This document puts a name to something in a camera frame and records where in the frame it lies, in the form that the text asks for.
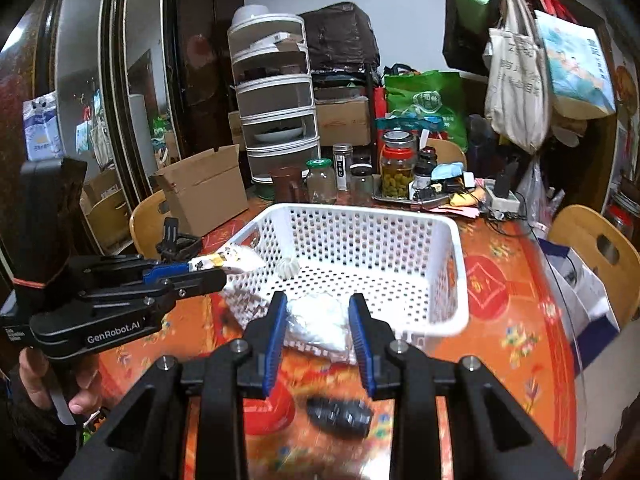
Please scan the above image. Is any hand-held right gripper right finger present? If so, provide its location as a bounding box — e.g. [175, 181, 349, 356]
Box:
[347, 292, 576, 480]

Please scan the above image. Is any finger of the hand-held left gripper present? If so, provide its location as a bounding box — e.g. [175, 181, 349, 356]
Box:
[79, 267, 227, 312]
[69, 254, 204, 287]

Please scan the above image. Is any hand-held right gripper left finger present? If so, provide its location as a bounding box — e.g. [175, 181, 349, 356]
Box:
[60, 290, 291, 480]

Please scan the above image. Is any white sachet with yellow print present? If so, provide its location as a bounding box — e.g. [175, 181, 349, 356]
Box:
[190, 244, 266, 276]

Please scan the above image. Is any black plastic bag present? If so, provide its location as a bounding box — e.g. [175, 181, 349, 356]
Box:
[306, 395, 373, 441]

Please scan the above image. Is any white perforated plastic basket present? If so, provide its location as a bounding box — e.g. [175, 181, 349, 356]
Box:
[220, 203, 470, 356]

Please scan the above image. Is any person's left forearm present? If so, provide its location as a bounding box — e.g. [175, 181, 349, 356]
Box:
[0, 367, 86, 480]

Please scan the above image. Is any person's left hand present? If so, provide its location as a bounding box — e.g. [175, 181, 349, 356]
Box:
[20, 351, 104, 412]

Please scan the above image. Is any black clamp holder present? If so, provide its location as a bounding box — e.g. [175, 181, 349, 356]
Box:
[156, 217, 203, 261]

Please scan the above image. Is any wooden chair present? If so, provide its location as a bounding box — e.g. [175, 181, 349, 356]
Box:
[547, 205, 640, 328]
[129, 189, 173, 261]

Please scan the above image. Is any open cardboard box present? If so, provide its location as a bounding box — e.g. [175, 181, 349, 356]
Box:
[152, 145, 249, 237]

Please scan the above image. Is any brown mug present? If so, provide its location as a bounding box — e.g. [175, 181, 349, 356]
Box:
[270, 166, 308, 204]

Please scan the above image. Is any small empty glass jar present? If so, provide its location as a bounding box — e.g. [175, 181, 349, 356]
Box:
[350, 164, 375, 206]

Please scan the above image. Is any glass jar with green lid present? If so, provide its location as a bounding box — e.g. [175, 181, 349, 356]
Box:
[306, 158, 337, 204]

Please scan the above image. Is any glass jar with red lid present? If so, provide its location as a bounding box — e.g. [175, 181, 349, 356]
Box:
[380, 130, 417, 200]

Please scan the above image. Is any tall spice jar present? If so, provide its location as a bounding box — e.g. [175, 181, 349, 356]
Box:
[332, 143, 353, 192]

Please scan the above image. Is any blue face mask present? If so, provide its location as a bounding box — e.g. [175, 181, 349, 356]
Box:
[431, 161, 466, 183]

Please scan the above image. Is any white power strip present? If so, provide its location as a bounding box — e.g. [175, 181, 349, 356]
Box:
[485, 185, 521, 213]

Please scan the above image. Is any grey stacked drawer unit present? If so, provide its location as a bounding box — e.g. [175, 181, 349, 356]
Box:
[227, 10, 322, 186]

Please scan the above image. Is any dark wooden mirror cabinet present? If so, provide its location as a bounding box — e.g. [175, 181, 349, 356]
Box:
[0, 0, 251, 261]

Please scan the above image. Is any brown cardboard box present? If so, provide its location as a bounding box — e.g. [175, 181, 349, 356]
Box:
[315, 97, 372, 147]

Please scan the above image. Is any clear plastic bag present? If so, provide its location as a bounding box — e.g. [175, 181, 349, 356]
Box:
[515, 160, 551, 226]

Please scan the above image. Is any blue and white box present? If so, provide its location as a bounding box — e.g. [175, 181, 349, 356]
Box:
[537, 237, 621, 346]

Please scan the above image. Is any green shopping bag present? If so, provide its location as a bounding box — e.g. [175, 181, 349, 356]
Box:
[382, 71, 468, 153]

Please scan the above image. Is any dark plastic bag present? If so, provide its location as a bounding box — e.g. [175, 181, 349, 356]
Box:
[302, 2, 381, 73]

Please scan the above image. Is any beige canvas tote bag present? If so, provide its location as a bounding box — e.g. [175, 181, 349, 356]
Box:
[484, 0, 551, 153]

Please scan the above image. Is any black hanging bag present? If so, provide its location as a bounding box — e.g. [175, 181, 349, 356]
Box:
[442, 0, 493, 76]

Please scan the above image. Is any blue printed tote bag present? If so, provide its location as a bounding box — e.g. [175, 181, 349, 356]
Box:
[532, 10, 617, 118]

